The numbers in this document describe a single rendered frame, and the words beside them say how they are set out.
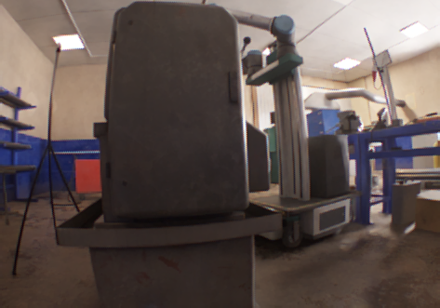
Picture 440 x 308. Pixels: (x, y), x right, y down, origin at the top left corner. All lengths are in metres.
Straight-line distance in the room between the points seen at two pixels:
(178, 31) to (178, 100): 0.26
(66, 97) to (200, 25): 6.18
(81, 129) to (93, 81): 1.35
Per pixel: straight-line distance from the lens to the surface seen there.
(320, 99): 6.81
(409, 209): 2.39
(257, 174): 0.93
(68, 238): 0.87
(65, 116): 6.76
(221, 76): 0.83
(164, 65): 0.81
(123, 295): 0.95
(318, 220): 1.83
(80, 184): 4.75
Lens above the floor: 0.68
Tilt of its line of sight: 4 degrees up
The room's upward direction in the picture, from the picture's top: 3 degrees counter-clockwise
